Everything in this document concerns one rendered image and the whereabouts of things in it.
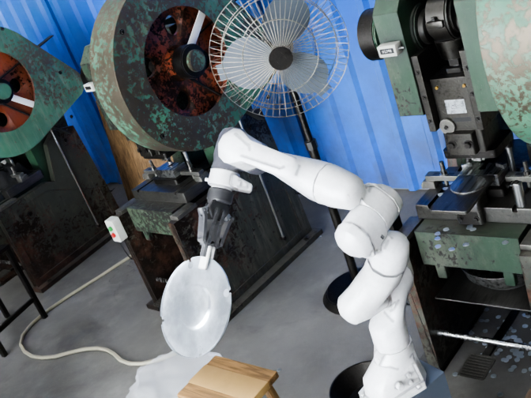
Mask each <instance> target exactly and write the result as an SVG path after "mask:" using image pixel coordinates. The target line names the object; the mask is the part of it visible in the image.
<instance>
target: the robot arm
mask: <svg viewBox="0 0 531 398"><path fill-rule="evenodd" d="M241 171H245V172H248V173H250V174H253V175H260V174H263V173H265V172H268V173H270V174H272V175H275V176H276V177H278V178H279V179H280V180H282V181H283V182H285V183H287V184H288V185H290V186H291V187H292V188H293V189H295V190H297V191H298V192H300V193H301V194H302V195H303V196H305V197H307V198H308V199H310V200H312V201H315V202H317V203H319V204H321V205H326V206H329V207H332V208H341V209H347V210H351V211H350V212H349V213H348V215H347V216H346V217H345V219H344V220H343V221H342V223H341V224H339V225H338V227H337V230H336V232H335V239H336V241H337V245H338V246H339V247H340V248H341V249H342V250H343V251H344V252H345V253H347V254H348V255H349V256H352V257H358V258H361V257H364V258H366V261H365V264H364V267H362V269H361V270H360V272H359V273H358V274H357V276H356V278H355V279H354V280H353V281H352V283H351V284H350V285H349V287H348V288H347V289H346V290H345V291H344V292H343V293H342V294H341V295H340V296H339V297H338V301H337V308H338V309H339V312H340V315H341V316H342V317H343V318H344V319H345V320H346V321H347V322H349V323H351V324H354V325H357V324H359V323H361V322H363V321H366V320H368V319H371V320H370V324H369V330H370V333H371V338H372V340H373V343H374V358H373V360H372V362H371V364H370V366H369V367H368V369H367V372H366V373H365V375H364V376H363V388H362V389H361V390H360V391H359V392H358V393H359V395H360V398H411V397H413V396H415V395H416V394H418V393H419V392H422V391H423V390H425V389H426V388H427V386H426V375H427V373H426V371H425V369H424V367H423V365H422V364H421V362H420V361H419V359H418V357H417V355H416V352H415V350H414V344H413V342H412V339H411V337H410V335H409V331H408V329H407V325H406V322H405V307H406V303H407V299H408V296H409V292H410V291H411V289H412V287H413V285H414V275H413V273H412V270H411V269H410V268H409V267H408V266H407V265H408V262H409V241H408V239H407V238H406V236H405V235H403V234H402V233H401V232H400V231H391V230H389V229H390V227H391V226H392V224H393V223H394V221H395V220H396V218H397V217H398V215H399V213H400V211H401V208H402V206H403V202H402V199H401V197H400V195H399V193H398V192H397V191H396V190H394V189H393V188H392V187H390V186H386V185H383V184H375V183H366V184H364V183H363V180H362V179H361V178H359V177H358V176H357V175H354V174H353V173H352V172H350V171H347V170H345V169H344V168H342V167H339V166H337V165H336V164H332V163H328V162H325V161H322V160H316V159H312V158H307V157H303V156H296V155H292V154H288V153H284V152H279V151H277V150H274V149H272V148H269V147H268V146H267V145H265V144H263V143H262V142H260V141H259V140H256V139H255V138H253V137H252V136H250V135H249V134H247V132H246V131H245V130H243V129H241V128H237V127H229V128H225V129H223V130H222V131H221V132H220V134H219V137H218V139H217V143H216V147H215V150H214V153H213V165H212V166H211V169H210V174H209V177H208V178H205V181H207V182H208V184H209V185H210V186H211V187H210V188H209V190H208V194H207V200H208V201H207V203H206V204H205V207H202V208H198V215H199V217H198V242H200V245H201V252H200V256H201V259H200V262H199V266H198V269H203V270H206V269H207V266H208V262H209V259H210V258H212V259H214V257H215V254H216V250H217V249H219V248H220V247H222V246H223V244H224V240H225V239H226V236H227V233H228V230H229V227H230V226H231V224H232V222H233V221H234V217H231V216H230V214H229V206H230V205H231V204H232V199H233V196H234V193H233V192H232V191H233V190H234V191H238V192H243V193H250V192H251V191H252V189H253V186H252V184H251V183H249V182H247V181H246V180H244V179H242V178H240V173H241Z"/></svg>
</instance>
